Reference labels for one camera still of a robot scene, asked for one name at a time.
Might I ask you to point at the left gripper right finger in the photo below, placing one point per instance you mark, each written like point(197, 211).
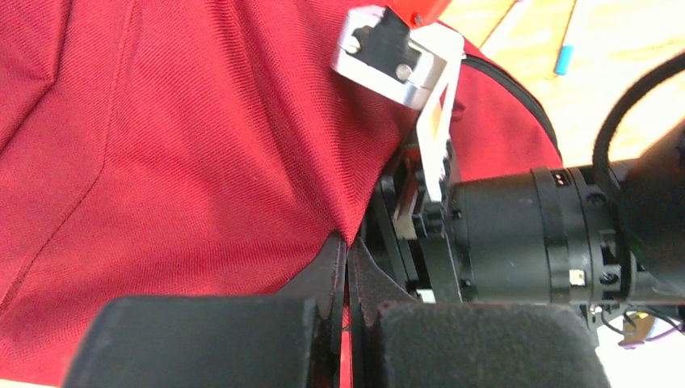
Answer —
point(399, 342)

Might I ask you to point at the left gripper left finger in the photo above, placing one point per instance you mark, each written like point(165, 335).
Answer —
point(288, 339)

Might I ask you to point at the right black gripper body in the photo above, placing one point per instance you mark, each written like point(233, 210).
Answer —
point(541, 237)

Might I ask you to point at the red backpack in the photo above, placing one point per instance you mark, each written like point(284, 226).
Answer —
point(171, 147)

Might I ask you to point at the blue capped white marker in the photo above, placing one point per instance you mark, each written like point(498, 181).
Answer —
point(564, 59)

